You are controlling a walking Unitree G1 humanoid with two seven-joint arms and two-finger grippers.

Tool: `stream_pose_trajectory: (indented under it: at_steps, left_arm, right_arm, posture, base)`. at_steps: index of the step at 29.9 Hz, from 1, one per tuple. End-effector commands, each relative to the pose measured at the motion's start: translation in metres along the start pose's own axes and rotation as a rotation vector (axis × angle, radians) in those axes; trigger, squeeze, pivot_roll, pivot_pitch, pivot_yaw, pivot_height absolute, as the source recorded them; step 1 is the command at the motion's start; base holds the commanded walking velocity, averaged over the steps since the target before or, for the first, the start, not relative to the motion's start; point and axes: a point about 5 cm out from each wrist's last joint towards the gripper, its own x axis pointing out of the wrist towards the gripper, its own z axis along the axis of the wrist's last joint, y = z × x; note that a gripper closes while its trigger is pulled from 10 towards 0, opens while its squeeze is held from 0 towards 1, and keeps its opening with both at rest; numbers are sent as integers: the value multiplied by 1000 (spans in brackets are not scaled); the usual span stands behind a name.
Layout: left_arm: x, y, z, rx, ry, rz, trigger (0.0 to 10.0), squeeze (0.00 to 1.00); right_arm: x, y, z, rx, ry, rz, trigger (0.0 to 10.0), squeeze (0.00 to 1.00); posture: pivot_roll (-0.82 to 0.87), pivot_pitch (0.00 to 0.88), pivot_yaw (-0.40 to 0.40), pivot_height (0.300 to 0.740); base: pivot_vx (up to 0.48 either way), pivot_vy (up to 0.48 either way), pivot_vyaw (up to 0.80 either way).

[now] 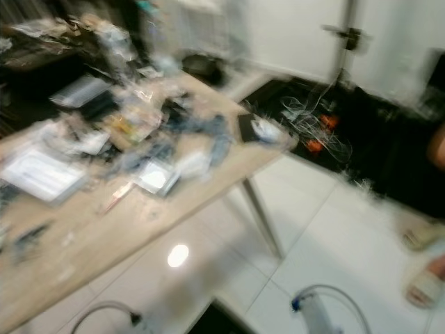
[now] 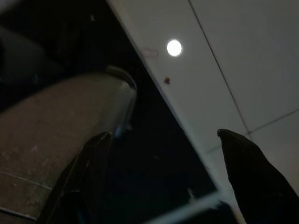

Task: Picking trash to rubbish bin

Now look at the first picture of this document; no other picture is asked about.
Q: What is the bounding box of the large white tray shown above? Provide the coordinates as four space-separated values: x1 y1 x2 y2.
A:
1 143 88 203

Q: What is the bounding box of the black box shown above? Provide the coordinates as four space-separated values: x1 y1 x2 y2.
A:
80 90 119 120

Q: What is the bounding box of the wooden table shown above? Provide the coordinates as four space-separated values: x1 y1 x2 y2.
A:
0 70 296 333

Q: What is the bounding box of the small white tray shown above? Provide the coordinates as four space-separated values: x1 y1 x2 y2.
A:
135 159 181 196

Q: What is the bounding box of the black wallet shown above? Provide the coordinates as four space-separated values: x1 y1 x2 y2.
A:
237 113 283 144

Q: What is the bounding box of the metal table leg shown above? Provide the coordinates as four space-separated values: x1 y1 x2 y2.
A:
240 177 286 262

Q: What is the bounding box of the black floor mat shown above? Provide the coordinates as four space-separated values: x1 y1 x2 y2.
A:
240 75 445 209

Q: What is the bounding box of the metal pole with black clamp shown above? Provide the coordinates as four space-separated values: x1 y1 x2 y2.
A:
322 0 366 84

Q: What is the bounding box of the beige slipper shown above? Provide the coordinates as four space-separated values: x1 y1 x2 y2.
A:
400 223 445 253

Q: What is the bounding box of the person's bare limb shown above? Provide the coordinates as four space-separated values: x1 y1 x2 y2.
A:
428 122 445 172

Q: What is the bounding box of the person's foot in white slipper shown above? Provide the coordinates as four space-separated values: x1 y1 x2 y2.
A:
407 254 445 310

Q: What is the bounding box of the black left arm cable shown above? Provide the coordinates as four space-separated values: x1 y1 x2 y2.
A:
70 300 144 334

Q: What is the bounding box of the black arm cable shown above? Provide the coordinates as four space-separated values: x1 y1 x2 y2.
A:
295 283 373 334
70 300 144 334

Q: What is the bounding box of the white wire rack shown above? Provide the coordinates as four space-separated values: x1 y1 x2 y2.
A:
280 96 355 164

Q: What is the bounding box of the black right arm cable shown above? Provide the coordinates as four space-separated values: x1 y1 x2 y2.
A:
295 283 373 334

